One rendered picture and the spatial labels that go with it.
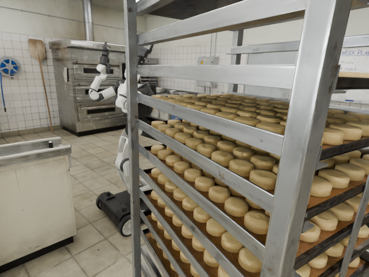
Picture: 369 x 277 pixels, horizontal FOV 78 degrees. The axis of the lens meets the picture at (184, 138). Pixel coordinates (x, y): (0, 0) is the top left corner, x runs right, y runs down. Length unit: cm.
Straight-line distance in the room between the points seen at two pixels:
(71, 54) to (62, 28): 120
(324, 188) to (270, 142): 14
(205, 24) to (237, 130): 21
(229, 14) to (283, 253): 35
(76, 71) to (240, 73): 505
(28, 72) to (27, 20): 105
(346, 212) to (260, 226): 20
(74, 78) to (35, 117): 148
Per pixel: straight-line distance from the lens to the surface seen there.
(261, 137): 35
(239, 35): 103
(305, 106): 28
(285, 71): 33
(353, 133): 47
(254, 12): 38
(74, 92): 537
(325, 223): 53
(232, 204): 50
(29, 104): 619
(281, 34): 513
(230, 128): 40
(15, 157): 196
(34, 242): 228
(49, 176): 204
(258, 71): 36
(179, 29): 55
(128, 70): 78
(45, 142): 227
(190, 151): 51
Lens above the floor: 150
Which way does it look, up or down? 17 degrees down
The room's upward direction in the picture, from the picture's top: 2 degrees clockwise
